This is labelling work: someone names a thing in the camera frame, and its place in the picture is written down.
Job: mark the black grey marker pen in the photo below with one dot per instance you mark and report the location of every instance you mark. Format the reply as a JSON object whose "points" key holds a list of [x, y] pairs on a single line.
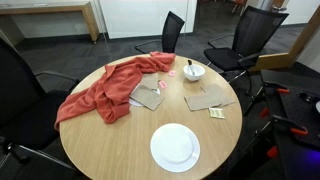
{"points": [[190, 65]]}

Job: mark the white ceramic bowl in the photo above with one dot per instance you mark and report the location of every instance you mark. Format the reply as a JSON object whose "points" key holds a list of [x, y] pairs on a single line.
{"points": [[196, 75]]}

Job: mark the pink sweetener packet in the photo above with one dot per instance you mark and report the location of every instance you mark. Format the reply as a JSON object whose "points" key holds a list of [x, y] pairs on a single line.
{"points": [[162, 84], [171, 73]]}

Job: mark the brown paper napkin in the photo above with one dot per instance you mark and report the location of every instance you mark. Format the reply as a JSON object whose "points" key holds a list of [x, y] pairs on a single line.
{"points": [[220, 92], [201, 102], [150, 80]]}

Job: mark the grey folded napkin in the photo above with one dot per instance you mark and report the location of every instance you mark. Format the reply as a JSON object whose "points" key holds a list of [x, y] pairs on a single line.
{"points": [[147, 97]]}

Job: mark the red fleece cloth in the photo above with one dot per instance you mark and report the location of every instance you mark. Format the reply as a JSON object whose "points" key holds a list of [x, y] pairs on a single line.
{"points": [[110, 93]]}

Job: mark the white round plate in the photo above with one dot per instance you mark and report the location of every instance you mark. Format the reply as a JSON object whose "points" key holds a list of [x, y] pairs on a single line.
{"points": [[175, 147]]}

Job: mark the black mesh office chair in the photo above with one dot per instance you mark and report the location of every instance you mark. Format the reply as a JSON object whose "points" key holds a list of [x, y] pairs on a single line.
{"points": [[253, 31], [171, 31], [20, 100]]}

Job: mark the yellow sweetener packet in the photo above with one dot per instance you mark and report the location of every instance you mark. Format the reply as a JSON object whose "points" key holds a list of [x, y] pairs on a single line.
{"points": [[216, 113]]}

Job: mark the orange chair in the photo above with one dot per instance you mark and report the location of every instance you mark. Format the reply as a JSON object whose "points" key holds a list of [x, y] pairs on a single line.
{"points": [[238, 2]]}

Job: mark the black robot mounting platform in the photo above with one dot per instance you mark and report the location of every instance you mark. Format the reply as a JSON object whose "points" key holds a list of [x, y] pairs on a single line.
{"points": [[296, 110]]}

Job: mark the light wooden desk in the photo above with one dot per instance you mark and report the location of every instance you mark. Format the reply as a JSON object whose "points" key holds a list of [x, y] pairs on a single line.
{"points": [[50, 7]]}

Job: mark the wooden partition frame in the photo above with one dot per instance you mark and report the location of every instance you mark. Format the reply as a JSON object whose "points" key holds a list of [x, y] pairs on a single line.
{"points": [[273, 60]]}

